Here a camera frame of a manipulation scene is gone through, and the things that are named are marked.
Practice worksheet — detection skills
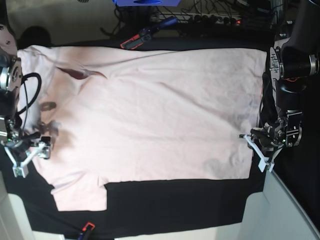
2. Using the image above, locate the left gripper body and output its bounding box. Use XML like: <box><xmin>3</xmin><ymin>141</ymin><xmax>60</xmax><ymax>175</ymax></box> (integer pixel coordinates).
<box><xmin>246</xmin><ymin>126</ymin><xmax>285</xmax><ymax>165</ymax></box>

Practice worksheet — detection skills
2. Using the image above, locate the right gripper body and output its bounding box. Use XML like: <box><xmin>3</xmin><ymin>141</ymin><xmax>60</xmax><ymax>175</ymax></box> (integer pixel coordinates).
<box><xmin>1</xmin><ymin>132</ymin><xmax>42</xmax><ymax>168</ymax></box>

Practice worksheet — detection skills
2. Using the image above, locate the pink T-shirt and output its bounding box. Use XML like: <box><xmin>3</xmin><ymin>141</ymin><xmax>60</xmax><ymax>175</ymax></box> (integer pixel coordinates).
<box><xmin>17</xmin><ymin>45</ymin><xmax>267</xmax><ymax>212</ymax></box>

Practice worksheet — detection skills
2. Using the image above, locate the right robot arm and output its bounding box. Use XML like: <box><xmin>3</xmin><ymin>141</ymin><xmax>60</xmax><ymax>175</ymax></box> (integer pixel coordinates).
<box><xmin>0</xmin><ymin>0</ymin><xmax>52</xmax><ymax>176</ymax></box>

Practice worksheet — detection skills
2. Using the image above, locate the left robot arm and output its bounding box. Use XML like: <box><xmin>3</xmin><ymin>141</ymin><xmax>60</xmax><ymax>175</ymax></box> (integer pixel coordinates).
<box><xmin>241</xmin><ymin>0</ymin><xmax>320</xmax><ymax>172</ymax></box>

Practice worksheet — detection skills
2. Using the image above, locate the black table cloth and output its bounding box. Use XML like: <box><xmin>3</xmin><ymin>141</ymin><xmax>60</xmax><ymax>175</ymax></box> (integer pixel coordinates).
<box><xmin>0</xmin><ymin>37</ymin><xmax>320</xmax><ymax>238</ymax></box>

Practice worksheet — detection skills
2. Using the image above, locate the blue plastic box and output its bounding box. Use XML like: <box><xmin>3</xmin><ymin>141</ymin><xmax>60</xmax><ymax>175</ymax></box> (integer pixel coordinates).
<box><xmin>112</xmin><ymin>0</ymin><xmax>180</xmax><ymax>7</ymax></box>

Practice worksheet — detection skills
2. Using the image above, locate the blue handled clamp, red jaw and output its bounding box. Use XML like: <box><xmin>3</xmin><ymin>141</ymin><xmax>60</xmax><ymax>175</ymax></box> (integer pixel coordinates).
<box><xmin>120</xmin><ymin>16</ymin><xmax>178</xmax><ymax>50</ymax></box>

